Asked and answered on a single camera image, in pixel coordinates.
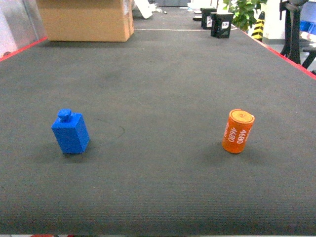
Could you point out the orange cylindrical cap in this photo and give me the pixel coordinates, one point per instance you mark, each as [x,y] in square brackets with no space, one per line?
[237,130]

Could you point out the large cardboard box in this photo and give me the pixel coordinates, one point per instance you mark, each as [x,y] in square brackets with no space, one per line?
[87,20]

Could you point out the black box far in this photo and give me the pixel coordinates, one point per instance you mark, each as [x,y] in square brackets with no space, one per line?
[206,22]

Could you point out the black box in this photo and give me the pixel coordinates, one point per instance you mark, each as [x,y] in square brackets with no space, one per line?
[206,22]
[221,25]

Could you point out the white foam sheet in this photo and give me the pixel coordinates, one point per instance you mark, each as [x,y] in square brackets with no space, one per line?
[146,9]

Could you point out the black box near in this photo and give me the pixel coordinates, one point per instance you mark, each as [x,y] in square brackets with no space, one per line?
[221,25]

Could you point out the black yellow striped bollard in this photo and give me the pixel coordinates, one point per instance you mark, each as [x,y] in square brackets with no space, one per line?
[259,27]

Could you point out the green potted plant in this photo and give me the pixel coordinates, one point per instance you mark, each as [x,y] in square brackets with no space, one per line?
[243,12]

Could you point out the black office chair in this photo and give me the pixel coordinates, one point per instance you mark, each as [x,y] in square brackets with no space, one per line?
[291,49]

